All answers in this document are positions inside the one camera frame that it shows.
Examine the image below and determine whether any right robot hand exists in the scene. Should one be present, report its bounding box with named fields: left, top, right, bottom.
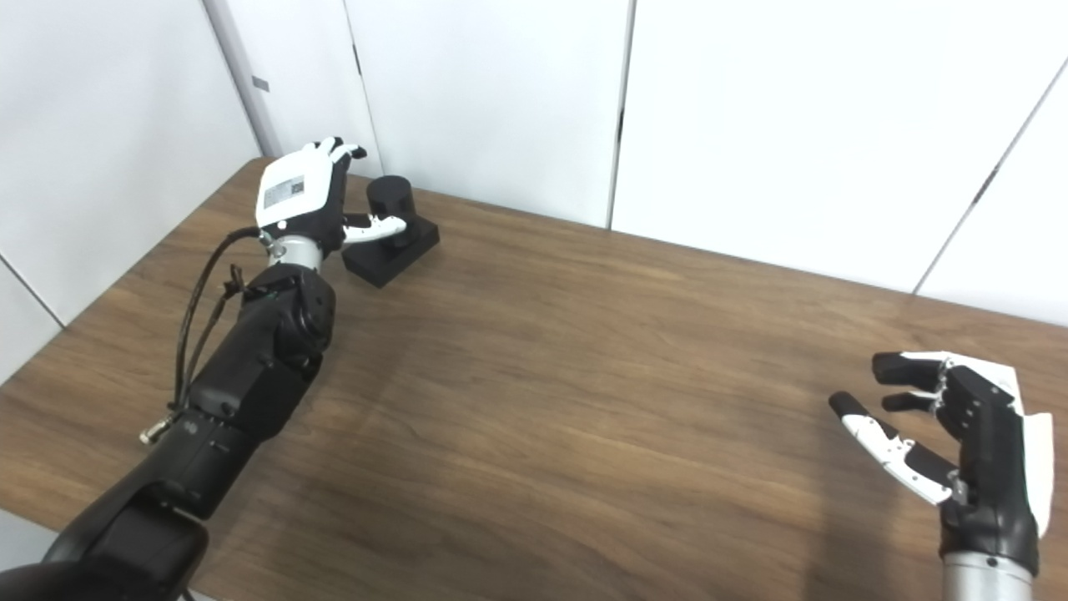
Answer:
left=829, top=351, right=1055, bottom=577

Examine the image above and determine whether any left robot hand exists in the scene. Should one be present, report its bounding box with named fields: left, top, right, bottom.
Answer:
left=254, top=138, right=409, bottom=256

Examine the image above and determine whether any black peg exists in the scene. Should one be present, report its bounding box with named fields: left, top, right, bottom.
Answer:
left=341, top=175, right=441, bottom=289

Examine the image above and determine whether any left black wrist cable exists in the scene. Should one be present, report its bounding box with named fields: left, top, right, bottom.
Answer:
left=138, top=226, right=270, bottom=445

